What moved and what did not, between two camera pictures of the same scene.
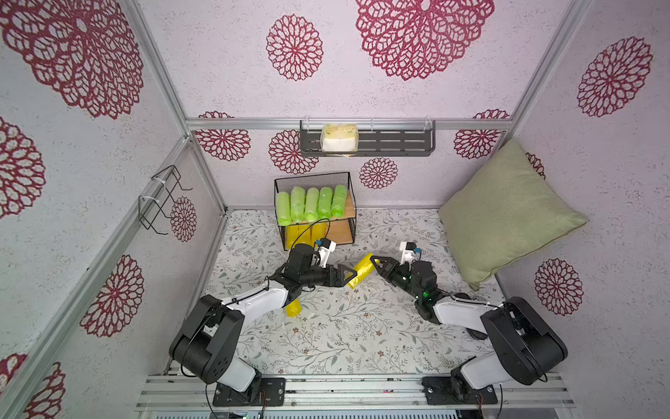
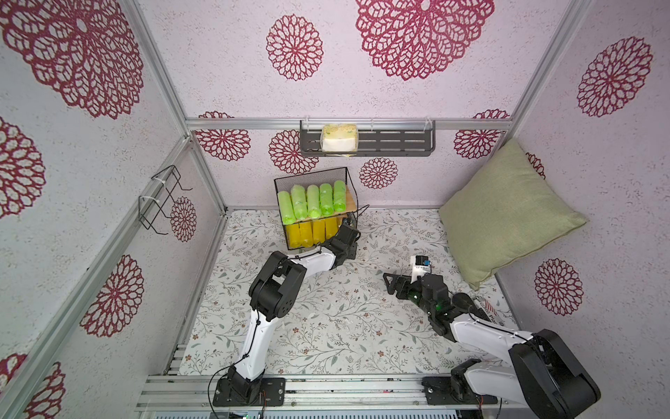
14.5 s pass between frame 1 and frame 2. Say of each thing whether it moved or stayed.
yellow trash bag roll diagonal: moved
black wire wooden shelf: stayed
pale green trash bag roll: stayed
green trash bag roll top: stayed
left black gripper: moved
